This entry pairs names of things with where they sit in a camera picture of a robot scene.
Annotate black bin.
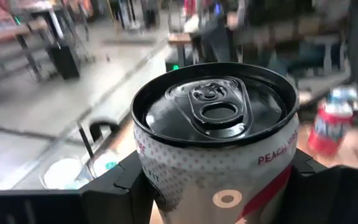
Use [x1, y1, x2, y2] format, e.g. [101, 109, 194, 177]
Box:
[47, 42, 81, 80]

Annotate white pink beverage can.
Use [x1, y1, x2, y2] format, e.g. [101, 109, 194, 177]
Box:
[41, 157, 85, 190]

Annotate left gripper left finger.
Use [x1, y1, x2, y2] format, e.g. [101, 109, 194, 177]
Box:
[0, 151, 155, 224]

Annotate red beverage can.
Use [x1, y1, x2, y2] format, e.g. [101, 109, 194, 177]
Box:
[306, 102, 354, 157]

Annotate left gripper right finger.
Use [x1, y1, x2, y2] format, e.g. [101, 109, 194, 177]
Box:
[275, 148, 358, 224]

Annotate wooden workstation table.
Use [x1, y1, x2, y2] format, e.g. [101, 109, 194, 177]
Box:
[167, 30, 198, 68]

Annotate brown workbench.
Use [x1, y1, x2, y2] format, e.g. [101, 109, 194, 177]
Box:
[0, 17, 52, 83]

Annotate white beverage can black lid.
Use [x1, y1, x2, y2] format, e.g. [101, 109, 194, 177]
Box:
[130, 62, 300, 224]

